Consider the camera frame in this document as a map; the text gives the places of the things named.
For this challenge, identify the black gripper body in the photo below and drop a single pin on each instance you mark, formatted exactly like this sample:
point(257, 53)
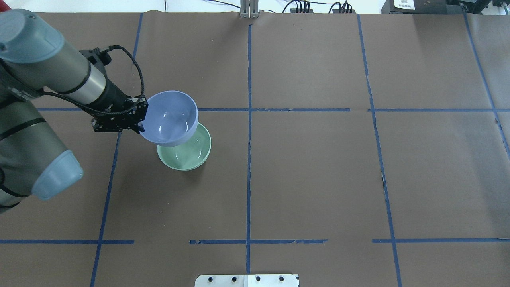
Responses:
point(112, 99)

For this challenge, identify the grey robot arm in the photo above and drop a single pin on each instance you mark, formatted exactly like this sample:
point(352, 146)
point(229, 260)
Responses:
point(37, 61)

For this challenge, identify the black connector block right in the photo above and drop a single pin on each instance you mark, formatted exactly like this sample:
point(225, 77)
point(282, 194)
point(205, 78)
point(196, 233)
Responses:
point(341, 8)

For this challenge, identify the black box with label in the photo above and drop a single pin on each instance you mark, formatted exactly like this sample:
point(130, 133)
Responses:
point(420, 7)

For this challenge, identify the brown paper table cover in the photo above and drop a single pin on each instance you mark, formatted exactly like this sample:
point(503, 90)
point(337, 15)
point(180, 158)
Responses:
point(363, 150)

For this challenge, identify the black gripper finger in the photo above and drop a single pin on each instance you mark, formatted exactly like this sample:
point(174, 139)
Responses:
point(139, 128)

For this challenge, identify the black connector block left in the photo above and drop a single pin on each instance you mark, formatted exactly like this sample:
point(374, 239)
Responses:
point(302, 7)

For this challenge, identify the green bowl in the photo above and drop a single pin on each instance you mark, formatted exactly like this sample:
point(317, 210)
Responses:
point(189, 155)

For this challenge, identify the metal plate with bolts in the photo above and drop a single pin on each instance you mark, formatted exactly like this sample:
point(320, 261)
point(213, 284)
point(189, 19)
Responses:
point(248, 280)

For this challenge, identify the blue bowl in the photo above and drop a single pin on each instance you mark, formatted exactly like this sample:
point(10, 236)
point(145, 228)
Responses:
point(171, 118)

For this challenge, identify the black connector block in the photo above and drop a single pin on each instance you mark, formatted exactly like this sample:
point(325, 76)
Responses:
point(341, 8)
point(302, 7)

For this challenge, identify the grey metal bracket post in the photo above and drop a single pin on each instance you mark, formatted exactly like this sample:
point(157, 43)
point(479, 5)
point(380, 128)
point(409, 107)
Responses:
point(249, 9)

